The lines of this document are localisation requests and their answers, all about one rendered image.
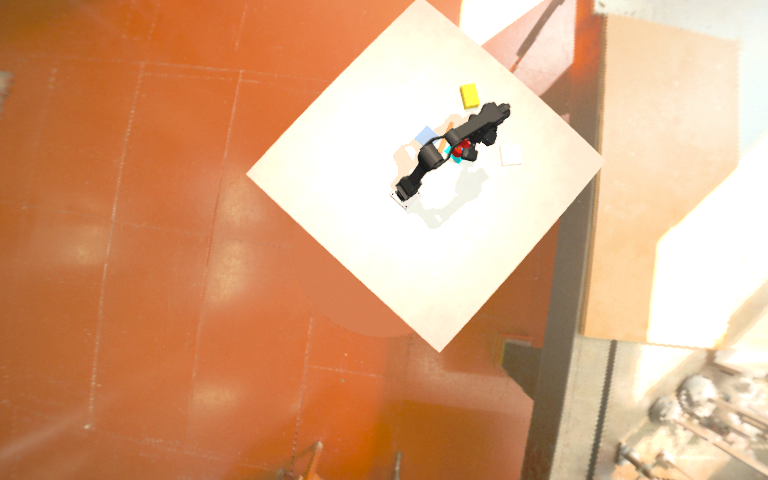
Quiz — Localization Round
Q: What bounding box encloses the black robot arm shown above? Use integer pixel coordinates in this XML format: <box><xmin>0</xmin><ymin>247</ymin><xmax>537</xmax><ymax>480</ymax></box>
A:
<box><xmin>395</xmin><ymin>102</ymin><xmax>511</xmax><ymax>202</ymax></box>

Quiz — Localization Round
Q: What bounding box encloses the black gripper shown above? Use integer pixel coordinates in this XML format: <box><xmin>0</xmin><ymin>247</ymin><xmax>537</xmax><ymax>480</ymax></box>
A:
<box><xmin>461</xmin><ymin>113</ymin><xmax>486</xmax><ymax>162</ymax></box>

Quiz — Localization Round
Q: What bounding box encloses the wooden rectangular bar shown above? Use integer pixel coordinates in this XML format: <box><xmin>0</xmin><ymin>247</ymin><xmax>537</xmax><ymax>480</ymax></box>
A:
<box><xmin>438</xmin><ymin>121</ymin><xmax>454</xmax><ymax>154</ymax></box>

